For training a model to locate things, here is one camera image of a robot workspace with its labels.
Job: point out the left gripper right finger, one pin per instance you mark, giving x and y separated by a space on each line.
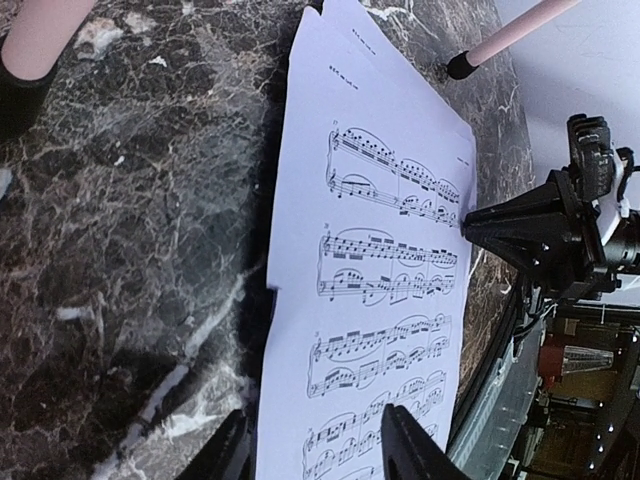
409 453

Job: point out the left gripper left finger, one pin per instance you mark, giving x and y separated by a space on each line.
227 455

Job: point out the sheet music page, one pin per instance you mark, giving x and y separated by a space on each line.
366 258
352 19

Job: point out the pink perforated music stand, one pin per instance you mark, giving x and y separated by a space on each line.
42 29

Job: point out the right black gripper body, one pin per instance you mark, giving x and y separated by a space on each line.
596 244

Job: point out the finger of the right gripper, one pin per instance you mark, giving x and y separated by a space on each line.
543 257
543 214

